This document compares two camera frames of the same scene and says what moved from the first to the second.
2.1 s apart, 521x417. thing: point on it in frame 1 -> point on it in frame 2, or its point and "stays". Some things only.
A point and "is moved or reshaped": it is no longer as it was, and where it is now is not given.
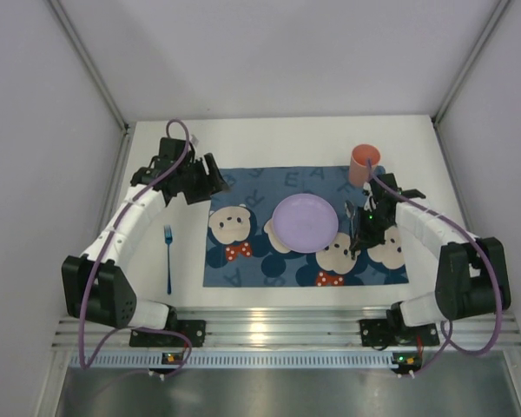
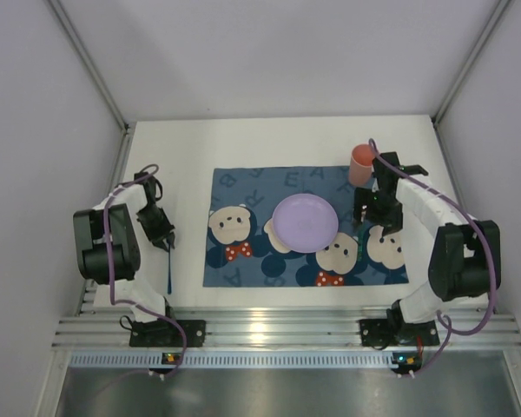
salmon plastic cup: [358, 166] stays
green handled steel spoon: [351, 212] is moved or reshaped
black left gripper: [204, 181] -> [165, 235]
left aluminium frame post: [95, 77] stays
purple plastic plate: [305, 222] stays
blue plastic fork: [168, 238] stays
